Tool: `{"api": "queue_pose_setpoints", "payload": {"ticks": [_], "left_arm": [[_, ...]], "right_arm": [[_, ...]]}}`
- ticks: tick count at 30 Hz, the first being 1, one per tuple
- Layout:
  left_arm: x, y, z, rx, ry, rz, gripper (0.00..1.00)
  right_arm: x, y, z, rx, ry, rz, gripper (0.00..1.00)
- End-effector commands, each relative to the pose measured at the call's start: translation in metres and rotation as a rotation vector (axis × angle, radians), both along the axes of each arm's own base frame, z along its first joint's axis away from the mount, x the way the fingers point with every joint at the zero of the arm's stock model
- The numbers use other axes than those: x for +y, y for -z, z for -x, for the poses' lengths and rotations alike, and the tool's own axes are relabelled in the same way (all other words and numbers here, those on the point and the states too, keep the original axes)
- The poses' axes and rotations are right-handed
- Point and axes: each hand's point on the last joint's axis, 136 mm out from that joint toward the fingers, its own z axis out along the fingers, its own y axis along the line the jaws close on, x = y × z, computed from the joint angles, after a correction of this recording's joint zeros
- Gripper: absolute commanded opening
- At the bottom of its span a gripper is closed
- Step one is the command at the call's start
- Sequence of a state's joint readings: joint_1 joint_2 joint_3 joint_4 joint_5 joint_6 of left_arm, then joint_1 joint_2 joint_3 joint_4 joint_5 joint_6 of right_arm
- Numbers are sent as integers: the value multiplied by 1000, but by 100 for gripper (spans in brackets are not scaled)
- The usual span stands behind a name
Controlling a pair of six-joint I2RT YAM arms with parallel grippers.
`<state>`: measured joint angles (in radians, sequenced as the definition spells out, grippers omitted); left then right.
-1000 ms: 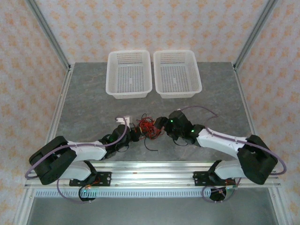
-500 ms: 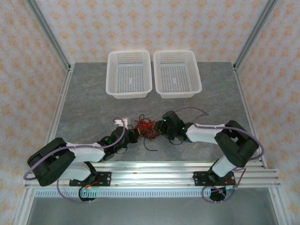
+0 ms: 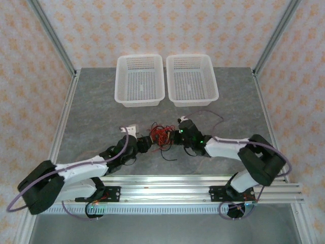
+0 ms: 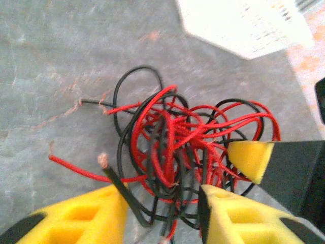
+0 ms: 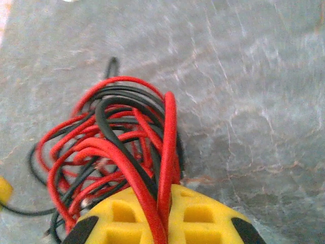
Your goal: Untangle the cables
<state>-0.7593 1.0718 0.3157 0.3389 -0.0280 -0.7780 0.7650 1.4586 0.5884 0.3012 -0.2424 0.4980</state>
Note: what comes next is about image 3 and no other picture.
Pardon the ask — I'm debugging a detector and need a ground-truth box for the thin red cable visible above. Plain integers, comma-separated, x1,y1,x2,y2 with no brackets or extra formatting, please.
148,123,176,150
149,123,166,138

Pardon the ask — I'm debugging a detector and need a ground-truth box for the thin black cable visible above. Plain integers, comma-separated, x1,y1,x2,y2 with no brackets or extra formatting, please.
159,149,178,162

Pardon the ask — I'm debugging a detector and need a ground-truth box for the white perforated plastic basket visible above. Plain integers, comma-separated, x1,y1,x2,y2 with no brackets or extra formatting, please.
114,53,164,108
166,53,220,107

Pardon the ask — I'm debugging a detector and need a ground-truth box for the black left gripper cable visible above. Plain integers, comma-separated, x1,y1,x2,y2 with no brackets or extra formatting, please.
121,151,138,166

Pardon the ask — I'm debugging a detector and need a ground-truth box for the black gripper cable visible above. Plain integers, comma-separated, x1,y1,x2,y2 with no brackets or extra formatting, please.
121,151,138,166
183,146,199,158

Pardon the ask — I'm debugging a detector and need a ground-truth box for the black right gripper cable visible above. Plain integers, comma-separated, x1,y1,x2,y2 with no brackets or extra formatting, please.
183,146,199,158

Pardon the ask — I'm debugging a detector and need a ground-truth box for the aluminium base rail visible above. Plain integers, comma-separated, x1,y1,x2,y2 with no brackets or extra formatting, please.
62,175,305,204

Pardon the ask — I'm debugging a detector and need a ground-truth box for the white slotted cable duct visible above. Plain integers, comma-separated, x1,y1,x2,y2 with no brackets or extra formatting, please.
48,203,254,215

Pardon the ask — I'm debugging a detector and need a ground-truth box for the aluminium table side rail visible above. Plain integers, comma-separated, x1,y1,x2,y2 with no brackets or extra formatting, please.
48,73,80,165
252,71,290,184

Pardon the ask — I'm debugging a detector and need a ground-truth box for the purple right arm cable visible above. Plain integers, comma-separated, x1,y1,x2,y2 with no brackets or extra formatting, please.
182,110,292,221

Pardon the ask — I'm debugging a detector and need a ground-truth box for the aluminium frame post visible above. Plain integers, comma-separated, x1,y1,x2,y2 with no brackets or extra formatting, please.
252,0,302,76
31,0,78,77

